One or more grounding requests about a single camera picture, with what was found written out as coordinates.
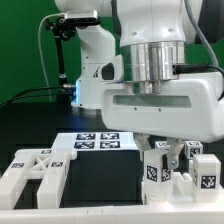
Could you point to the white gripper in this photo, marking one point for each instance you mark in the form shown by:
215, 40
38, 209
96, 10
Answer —
190, 107

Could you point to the white chair seat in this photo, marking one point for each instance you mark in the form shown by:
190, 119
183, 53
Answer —
178, 189

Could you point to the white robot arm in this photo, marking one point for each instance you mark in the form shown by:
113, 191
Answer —
154, 91

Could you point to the white tagged nut cube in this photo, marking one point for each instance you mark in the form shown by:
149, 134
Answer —
162, 145
192, 148

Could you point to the white tagged nut cube right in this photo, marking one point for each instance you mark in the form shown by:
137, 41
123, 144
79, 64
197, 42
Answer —
192, 148

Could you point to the white base tag plate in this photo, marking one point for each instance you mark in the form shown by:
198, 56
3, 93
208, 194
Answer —
95, 141

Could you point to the white U-shaped fence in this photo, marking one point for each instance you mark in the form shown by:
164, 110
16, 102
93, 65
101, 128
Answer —
153, 213

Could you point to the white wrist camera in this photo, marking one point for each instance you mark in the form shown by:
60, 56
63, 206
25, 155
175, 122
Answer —
113, 71

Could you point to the white chair back frame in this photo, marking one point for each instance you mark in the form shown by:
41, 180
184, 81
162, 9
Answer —
49, 166

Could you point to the silver camera on stand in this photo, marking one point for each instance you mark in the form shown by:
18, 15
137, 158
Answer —
88, 17

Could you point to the black camera stand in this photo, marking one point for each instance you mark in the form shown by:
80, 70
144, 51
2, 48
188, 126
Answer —
62, 31

